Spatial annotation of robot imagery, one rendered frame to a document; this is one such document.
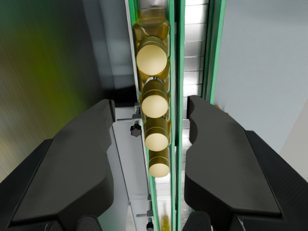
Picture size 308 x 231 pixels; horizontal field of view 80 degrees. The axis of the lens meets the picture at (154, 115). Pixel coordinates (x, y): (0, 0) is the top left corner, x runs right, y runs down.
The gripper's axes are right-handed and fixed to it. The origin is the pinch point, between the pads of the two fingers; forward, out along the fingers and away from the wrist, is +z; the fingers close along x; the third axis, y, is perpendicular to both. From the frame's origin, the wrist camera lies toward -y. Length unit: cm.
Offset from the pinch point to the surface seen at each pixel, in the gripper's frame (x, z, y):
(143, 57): -0.9, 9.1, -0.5
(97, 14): -14.9, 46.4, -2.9
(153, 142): -0.4, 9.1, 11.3
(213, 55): 12.9, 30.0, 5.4
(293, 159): 135, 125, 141
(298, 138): 130, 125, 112
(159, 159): 0.2, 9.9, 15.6
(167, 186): 2, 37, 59
